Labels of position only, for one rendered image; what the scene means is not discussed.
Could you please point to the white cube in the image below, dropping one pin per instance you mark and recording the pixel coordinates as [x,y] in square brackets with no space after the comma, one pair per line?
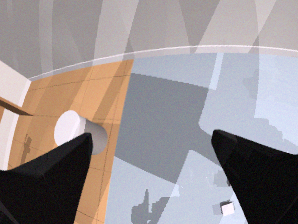
[227,208]

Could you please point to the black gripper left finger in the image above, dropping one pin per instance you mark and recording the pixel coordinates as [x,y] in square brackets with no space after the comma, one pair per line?
[47,190]

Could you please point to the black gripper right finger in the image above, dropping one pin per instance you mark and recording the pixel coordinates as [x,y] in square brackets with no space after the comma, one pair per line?
[265,180]

